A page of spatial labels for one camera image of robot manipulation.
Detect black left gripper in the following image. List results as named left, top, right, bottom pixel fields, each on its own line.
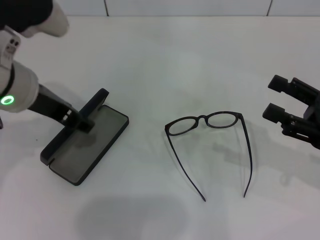
left=27, top=83, right=94, bottom=134

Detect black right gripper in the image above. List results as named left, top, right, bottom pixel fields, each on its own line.
left=261, top=74, right=320, bottom=151

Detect black glasses case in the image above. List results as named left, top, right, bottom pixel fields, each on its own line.
left=39, top=87, right=130, bottom=186

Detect black glasses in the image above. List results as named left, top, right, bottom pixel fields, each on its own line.
left=164, top=111, right=256, bottom=203

